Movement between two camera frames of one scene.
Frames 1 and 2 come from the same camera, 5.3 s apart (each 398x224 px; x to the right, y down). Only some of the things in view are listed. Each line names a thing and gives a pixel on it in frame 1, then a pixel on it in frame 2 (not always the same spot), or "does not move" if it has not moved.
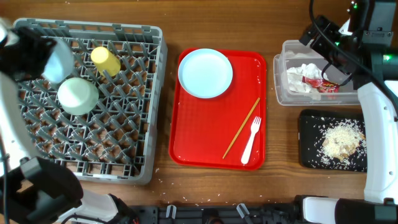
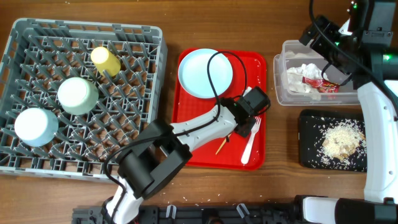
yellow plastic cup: x=105 y=60 does not move
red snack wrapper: x=322 y=85 does not move
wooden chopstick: x=237 y=134 -> x=222 y=144
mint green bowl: x=78 y=96 does not move
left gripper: x=46 y=43 -> x=247 y=131
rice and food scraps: x=341 y=144 does not move
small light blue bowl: x=61 y=62 -> x=36 y=127
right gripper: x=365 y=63 does not move
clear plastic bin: x=298 y=81 does not move
